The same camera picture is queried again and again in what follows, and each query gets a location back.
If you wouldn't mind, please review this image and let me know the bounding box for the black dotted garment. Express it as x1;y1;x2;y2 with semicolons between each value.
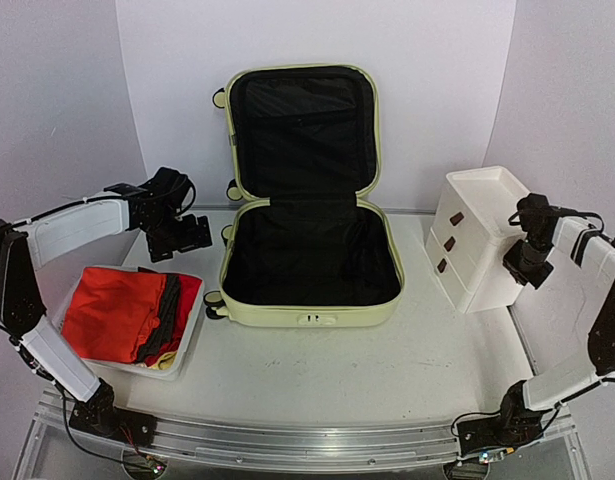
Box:
136;274;182;364

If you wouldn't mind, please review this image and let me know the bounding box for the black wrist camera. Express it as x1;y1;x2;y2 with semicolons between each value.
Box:
508;193;559;239
142;167;197;217

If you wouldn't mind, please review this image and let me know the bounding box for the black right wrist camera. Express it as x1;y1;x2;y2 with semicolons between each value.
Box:
508;193;559;239

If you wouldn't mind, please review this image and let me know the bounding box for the white perforated plastic basket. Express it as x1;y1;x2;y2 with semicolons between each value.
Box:
60;266;204;381

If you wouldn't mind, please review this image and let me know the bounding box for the pale green hard-shell suitcase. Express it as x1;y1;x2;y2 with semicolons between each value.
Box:
204;64;405;329

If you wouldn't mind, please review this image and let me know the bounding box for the red printed t-shirt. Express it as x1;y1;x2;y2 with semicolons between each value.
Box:
153;273;202;356

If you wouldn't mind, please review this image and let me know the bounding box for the aluminium front mounting rail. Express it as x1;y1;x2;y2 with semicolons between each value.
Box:
16;399;588;480

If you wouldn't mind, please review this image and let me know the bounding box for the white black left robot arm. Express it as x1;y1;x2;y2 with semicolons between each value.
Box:
0;179;212;437

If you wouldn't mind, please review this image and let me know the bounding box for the orange garment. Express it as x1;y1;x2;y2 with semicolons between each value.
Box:
61;267;165;364

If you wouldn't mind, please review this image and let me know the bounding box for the white three-drawer storage cabinet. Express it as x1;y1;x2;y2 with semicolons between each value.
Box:
425;166;529;313

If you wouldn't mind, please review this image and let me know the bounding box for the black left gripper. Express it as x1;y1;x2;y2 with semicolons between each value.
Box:
141;210;213;263

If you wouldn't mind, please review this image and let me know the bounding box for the yellow cloth garment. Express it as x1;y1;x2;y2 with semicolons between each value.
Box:
138;350;177;371

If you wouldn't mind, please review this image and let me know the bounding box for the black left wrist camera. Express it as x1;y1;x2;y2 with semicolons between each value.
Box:
142;167;197;217

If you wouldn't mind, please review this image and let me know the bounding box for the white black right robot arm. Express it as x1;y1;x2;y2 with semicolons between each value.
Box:
451;206;615;464

